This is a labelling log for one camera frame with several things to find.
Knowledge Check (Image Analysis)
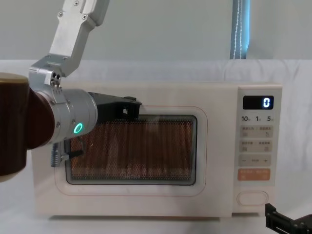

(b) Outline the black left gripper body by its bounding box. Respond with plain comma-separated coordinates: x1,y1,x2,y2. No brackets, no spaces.
87,92,125,120

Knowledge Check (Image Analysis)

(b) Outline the cream microwave oven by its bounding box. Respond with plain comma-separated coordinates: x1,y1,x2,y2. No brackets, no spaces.
30,81,284,220

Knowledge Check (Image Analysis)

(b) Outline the white curtain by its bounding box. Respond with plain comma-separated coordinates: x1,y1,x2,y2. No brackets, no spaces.
0,0,312,61

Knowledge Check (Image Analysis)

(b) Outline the oven control panel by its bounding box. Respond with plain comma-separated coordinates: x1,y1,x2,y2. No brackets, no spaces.
237,84,284,213

